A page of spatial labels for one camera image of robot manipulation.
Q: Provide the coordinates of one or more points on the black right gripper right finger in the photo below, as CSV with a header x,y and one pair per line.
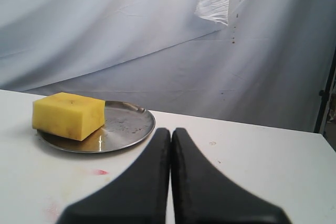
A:
x,y
202,194

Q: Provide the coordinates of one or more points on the yellow sponge block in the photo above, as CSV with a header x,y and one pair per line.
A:
x,y
68,115

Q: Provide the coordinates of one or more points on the round steel plate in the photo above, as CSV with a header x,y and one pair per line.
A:
x,y
126,124

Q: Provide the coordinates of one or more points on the grey backdrop cloth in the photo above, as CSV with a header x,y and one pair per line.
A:
x,y
266,67

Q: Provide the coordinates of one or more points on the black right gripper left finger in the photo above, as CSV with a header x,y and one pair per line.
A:
x,y
138,195

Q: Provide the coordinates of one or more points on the black stand pole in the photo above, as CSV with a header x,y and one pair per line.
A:
x,y
325,96

